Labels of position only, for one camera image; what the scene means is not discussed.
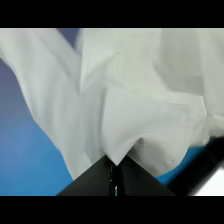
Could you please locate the white shirt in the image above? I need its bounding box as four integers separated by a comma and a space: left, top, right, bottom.
0, 28, 224, 181

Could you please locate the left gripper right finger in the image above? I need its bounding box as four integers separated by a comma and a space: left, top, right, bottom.
116, 154, 177, 197

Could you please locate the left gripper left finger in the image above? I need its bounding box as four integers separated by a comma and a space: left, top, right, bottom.
57, 154, 116, 197

